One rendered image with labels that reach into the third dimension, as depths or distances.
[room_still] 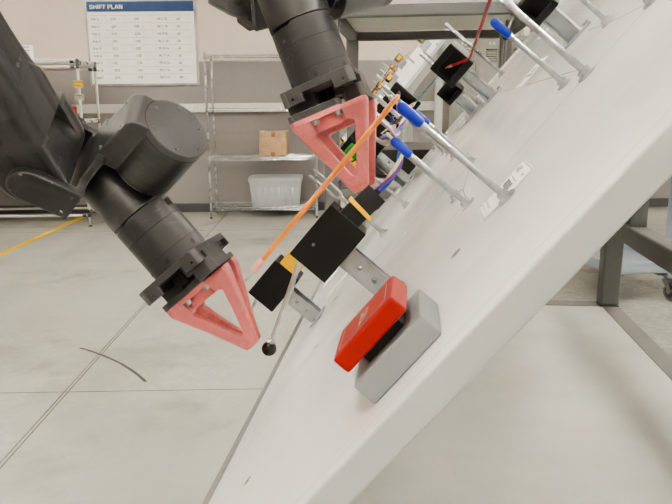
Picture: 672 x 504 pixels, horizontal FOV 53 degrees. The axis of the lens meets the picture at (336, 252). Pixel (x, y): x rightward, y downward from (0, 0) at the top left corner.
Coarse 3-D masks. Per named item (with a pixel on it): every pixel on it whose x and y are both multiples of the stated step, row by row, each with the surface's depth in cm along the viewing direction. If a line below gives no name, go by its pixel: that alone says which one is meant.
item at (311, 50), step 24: (288, 24) 57; (312, 24) 57; (288, 48) 58; (312, 48) 57; (336, 48) 58; (288, 72) 59; (312, 72) 57; (336, 72) 55; (360, 72) 61; (288, 96) 56; (336, 96) 60
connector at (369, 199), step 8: (360, 192) 59; (368, 192) 58; (376, 192) 58; (360, 200) 58; (368, 200) 58; (376, 200) 58; (344, 208) 58; (352, 208) 58; (368, 208) 58; (376, 208) 58; (352, 216) 58; (360, 216) 58; (360, 224) 58
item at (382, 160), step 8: (376, 128) 131; (384, 128) 132; (352, 136) 126; (344, 144) 128; (376, 144) 128; (376, 152) 127; (376, 160) 132; (384, 160) 131; (400, 176) 131; (408, 176) 132; (400, 184) 132
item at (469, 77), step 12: (456, 48) 105; (444, 60) 106; (456, 60) 109; (468, 60) 105; (444, 72) 110; (456, 72) 107; (468, 72) 110; (468, 84) 109; (480, 84) 110; (480, 96) 109; (492, 96) 109
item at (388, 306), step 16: (384, 288) 40; (400, 288) 39; (368, 304) 41; (384, 304) 37; (400, 304) 37; (352, 320) 42; (368, 320) 37; (384, 320) 37; (400, 320) 38; (352, 336) 37; (368, 336) 37; (384, 336) 38; (336, 352) 38; (352, 352) 37; (368, 352) 38; (352, 368) 38
